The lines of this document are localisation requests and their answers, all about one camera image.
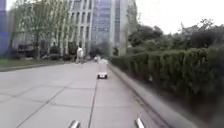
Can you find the green trimmed hedge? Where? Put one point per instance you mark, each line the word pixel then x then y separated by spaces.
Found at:
pixel 173 70

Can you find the row of trees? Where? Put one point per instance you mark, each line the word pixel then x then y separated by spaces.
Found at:
pixel 40 30

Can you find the robot's own part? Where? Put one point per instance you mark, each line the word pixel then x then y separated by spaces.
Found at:
pixel 139 123
pixel 74 124

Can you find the grey paved slab path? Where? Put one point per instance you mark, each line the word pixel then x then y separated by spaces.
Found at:
pixel 63 100

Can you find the grass strip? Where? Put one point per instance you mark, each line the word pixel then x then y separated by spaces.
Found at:
pixel 20 62

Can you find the grey stone kerb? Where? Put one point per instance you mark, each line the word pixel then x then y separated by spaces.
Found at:
pixel 150 100

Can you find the tall glass office building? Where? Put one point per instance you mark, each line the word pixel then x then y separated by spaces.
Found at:
pixel 96 23

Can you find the dark green trees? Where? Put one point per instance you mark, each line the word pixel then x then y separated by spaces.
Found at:
pixel 170 36

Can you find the small white delivery robot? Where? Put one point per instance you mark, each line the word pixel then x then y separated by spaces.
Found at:
pixel 102 69

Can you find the person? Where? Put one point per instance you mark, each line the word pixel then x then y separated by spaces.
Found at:
pixel 80 54

